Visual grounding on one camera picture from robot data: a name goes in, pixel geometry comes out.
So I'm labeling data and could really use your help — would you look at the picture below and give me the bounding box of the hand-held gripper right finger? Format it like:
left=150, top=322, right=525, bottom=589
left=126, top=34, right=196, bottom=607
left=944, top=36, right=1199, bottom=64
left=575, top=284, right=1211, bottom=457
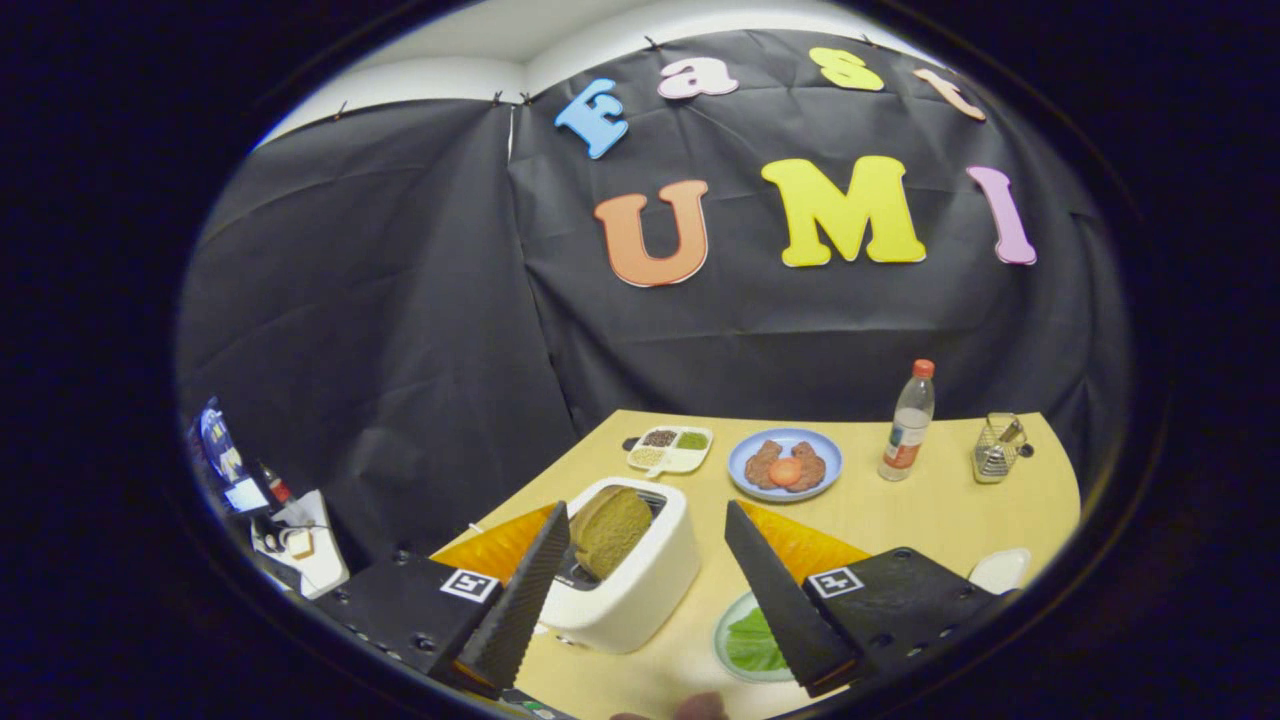
left=724, top=499, right=1011, bottom=699

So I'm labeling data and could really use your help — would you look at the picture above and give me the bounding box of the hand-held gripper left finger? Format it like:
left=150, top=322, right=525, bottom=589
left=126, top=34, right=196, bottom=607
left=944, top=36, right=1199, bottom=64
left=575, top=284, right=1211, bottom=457
left=312, top=500, right=572, bottom=701

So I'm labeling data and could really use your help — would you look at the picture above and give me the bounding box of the green lettuce leaf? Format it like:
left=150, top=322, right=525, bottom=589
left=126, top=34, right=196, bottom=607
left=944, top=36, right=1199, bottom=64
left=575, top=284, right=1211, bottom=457
left=725, top=605, right=791, bottom=674

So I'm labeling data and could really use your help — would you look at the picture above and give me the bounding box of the brown bread slice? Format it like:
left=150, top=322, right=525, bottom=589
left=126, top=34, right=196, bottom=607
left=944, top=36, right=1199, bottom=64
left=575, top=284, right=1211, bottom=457
left=570, top=485, right=654, bottom=581

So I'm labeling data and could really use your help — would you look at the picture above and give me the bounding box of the pale green plate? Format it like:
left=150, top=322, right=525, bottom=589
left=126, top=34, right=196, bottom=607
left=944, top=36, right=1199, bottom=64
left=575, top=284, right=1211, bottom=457
left=713, top=590, right=801, bottom=685

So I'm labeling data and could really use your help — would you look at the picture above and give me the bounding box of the white toaster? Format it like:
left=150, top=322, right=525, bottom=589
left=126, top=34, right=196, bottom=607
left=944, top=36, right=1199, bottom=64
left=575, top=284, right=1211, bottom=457
left=540, top=476, right=702, bottom=655

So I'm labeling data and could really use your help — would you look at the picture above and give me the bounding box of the brown meat patty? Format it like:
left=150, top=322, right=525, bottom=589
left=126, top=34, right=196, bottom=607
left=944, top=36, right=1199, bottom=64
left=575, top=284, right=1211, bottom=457
left=744, top=440, right=786, bottom=491
left=790, top=441, right=828, bottom=492

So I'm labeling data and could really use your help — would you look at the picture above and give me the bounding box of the blue plate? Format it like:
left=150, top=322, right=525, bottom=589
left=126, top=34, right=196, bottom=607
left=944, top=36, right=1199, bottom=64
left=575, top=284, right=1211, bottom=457
left=727, top=428, right=844, bottom=503

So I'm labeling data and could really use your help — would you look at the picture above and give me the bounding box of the white divided seasoning dish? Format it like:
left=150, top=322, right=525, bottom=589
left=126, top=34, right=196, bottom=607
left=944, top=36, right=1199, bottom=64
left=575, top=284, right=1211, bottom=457
left=625, top=425, right=714, bottom=478

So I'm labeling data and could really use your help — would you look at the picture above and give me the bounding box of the white side table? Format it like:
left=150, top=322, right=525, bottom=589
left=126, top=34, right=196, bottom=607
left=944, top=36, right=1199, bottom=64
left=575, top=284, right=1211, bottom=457
left=250, top=488, right=351, bottom=601

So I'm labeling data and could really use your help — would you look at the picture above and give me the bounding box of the clear red-capped plastic bottle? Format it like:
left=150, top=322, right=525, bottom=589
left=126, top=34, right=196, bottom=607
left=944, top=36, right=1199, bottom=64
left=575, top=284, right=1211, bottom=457
left=878, top=359, right=937, bottom=483

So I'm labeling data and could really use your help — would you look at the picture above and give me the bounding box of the white plate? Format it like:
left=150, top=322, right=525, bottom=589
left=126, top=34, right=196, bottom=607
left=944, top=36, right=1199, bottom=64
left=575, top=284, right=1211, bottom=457
left=968, top=547, right=1032, bottom=596

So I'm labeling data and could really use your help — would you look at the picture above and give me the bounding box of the black backdrop cloth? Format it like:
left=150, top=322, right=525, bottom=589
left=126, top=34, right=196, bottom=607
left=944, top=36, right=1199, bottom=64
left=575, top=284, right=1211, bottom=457
left=175, top=28, right=1131, bottom=571

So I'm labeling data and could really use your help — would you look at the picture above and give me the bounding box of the blue printed bag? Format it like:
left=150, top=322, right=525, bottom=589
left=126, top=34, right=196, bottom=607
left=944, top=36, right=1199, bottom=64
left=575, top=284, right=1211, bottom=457
left=195, top=400, right=246, bottom=491

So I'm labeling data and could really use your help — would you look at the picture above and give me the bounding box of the metal wire utensil holder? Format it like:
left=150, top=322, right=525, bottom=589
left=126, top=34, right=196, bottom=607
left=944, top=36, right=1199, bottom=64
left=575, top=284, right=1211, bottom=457
left=972, top=412, right=1027, bottom=485

